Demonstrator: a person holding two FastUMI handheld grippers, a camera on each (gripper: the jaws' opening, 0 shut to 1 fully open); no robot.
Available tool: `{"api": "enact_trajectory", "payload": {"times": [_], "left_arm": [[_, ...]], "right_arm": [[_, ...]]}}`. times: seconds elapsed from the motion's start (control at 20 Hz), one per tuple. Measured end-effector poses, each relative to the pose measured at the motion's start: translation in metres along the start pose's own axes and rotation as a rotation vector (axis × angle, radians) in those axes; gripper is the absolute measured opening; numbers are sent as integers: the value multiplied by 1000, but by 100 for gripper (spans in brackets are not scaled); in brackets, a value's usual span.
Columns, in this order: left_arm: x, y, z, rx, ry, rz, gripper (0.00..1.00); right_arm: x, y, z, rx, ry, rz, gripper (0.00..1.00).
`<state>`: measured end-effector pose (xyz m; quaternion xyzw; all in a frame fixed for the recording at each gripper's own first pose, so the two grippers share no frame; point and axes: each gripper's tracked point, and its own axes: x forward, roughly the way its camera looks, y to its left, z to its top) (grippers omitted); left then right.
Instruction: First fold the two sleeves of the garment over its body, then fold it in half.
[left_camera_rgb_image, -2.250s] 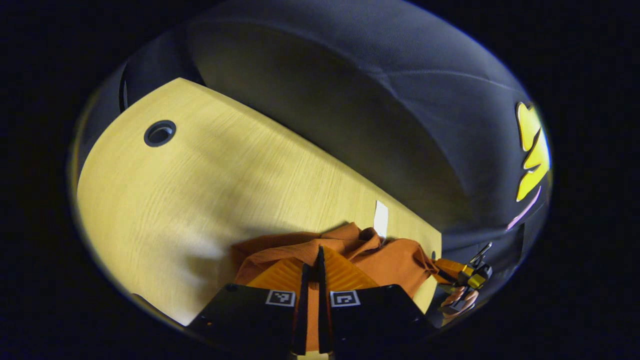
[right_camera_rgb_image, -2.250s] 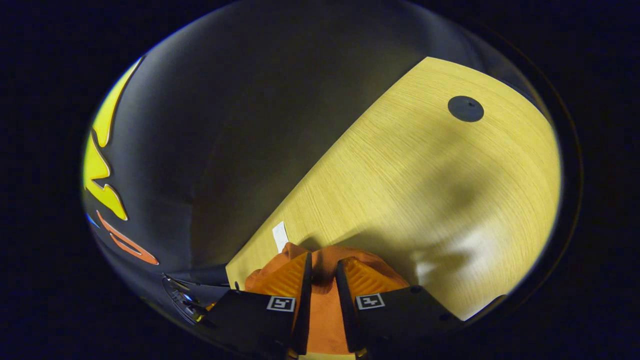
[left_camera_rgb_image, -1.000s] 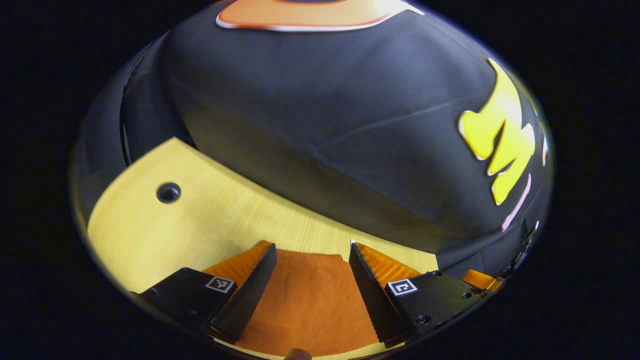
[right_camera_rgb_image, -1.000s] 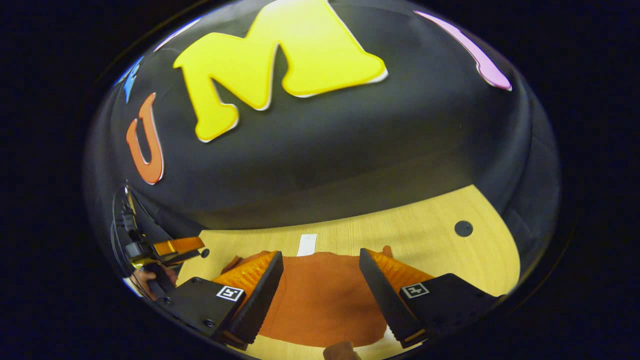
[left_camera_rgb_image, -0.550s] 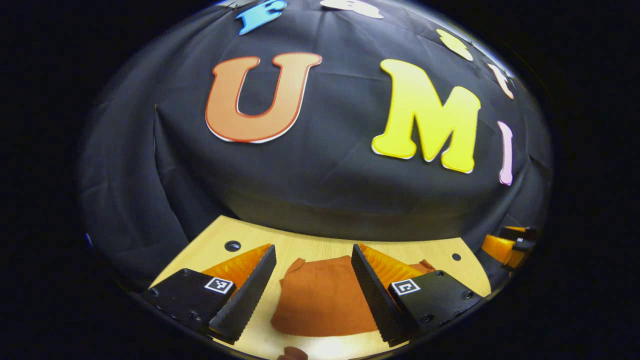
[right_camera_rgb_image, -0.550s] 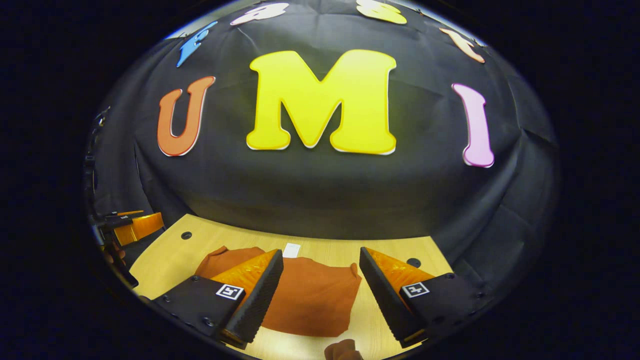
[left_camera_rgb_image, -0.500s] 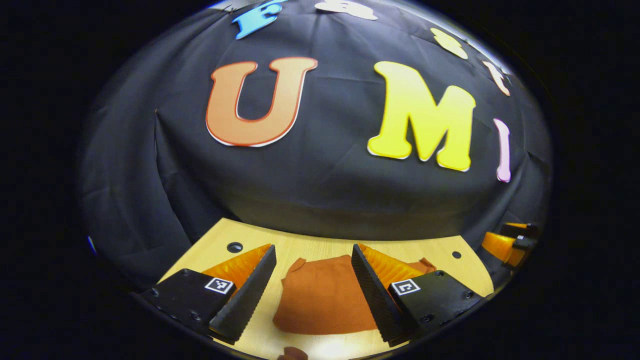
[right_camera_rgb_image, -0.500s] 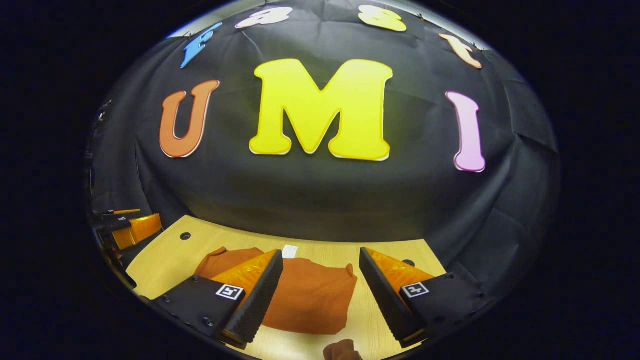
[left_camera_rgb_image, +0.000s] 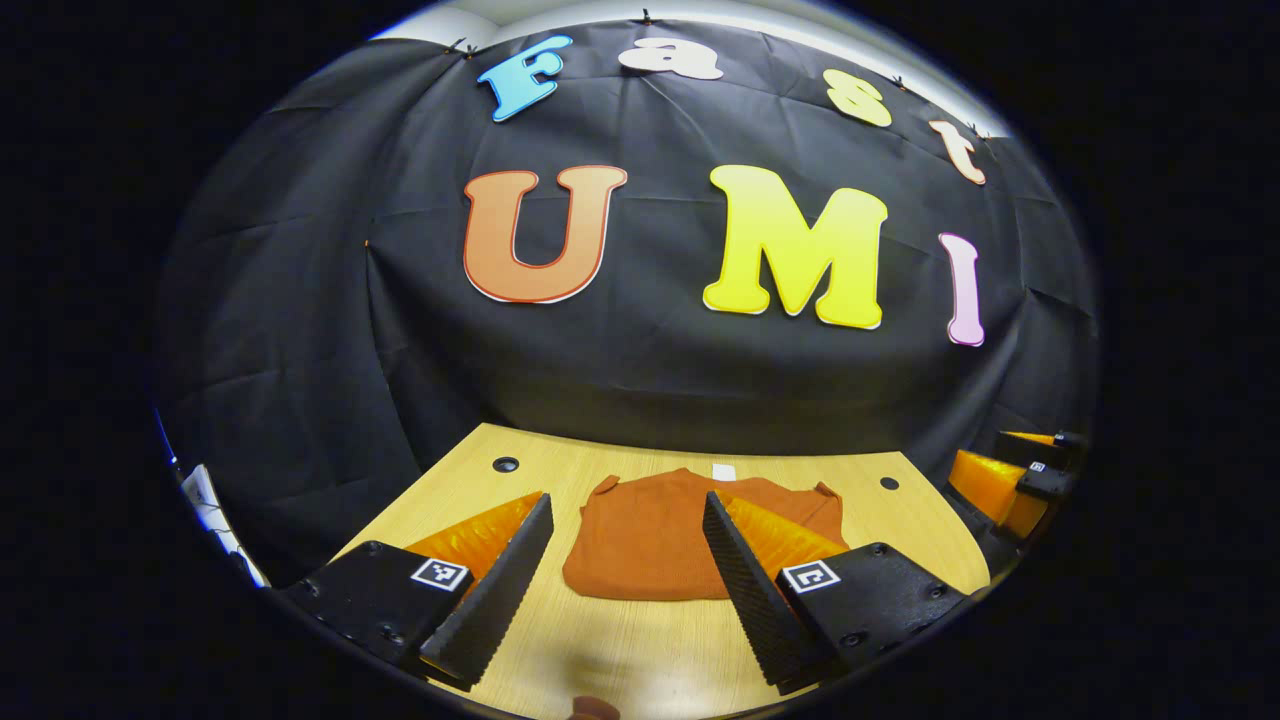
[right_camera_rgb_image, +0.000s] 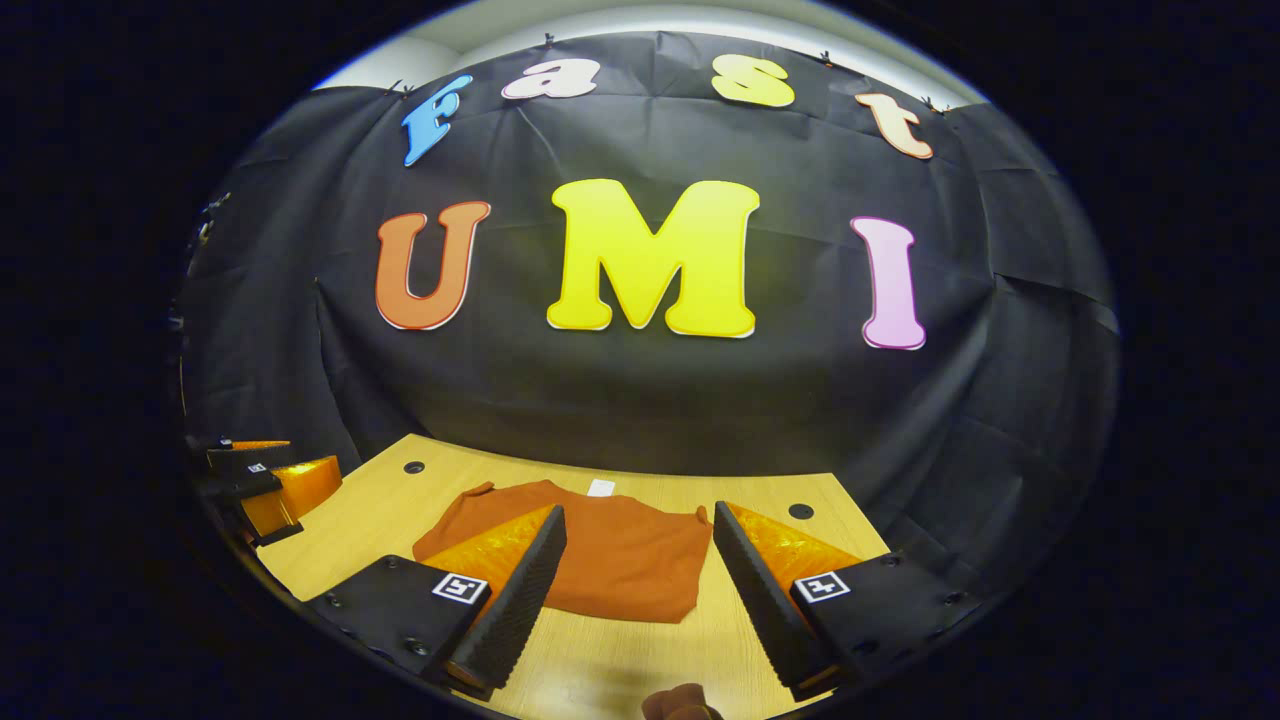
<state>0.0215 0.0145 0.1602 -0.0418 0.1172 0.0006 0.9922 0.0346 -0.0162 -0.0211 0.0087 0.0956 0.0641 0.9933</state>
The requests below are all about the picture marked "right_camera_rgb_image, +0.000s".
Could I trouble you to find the orange ribbed shirt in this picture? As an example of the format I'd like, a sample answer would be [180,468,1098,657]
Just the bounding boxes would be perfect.
[412,479,714,625]

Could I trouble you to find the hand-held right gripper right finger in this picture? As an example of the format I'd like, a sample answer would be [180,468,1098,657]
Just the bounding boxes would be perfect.
[712,500,986,701]

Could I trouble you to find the black backdrop cloth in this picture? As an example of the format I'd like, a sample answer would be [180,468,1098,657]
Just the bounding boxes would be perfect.
[178,30,1121,601]

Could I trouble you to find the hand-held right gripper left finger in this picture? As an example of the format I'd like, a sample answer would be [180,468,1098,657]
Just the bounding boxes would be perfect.
[305,503,569,701]

